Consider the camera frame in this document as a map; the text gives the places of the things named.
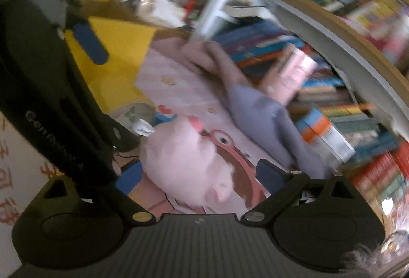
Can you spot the lilac cloth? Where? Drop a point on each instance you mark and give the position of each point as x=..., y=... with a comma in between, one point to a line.
x=262, y=112

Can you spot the orange blue white carton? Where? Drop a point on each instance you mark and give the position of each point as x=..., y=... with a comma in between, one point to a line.
x=329, y=137

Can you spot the yellow cardboard box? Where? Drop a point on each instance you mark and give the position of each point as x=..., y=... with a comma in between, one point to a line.
x=124, y=57

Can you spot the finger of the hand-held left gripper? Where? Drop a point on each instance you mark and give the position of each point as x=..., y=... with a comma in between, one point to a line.
x=123, y=136
x=92, y=44

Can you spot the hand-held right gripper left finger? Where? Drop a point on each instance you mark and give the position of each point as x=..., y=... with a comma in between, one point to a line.
x=130, y=179

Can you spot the red book set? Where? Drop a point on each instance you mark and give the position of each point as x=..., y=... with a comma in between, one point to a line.
x=383, y=175

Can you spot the gold tape roll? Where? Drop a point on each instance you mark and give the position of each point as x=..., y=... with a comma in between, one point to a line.
x=132, y=112

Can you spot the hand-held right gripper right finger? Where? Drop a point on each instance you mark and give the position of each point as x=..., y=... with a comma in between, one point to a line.
x=270, y=174

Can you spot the crumpled white bag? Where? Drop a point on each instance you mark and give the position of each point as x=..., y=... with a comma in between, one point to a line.
x=166, y=13

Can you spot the pink checked tablecloth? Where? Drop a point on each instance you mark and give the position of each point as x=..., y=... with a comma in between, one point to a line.
x=191, y=96

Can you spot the white bookshelf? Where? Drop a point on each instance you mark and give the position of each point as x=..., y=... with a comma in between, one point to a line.
x=319, y=29

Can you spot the white fuzzy clothing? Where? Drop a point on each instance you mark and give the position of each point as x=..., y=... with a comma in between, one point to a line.
x=374, y=254

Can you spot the pink plush toy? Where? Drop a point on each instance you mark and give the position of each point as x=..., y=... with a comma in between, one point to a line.
x=185, y=163

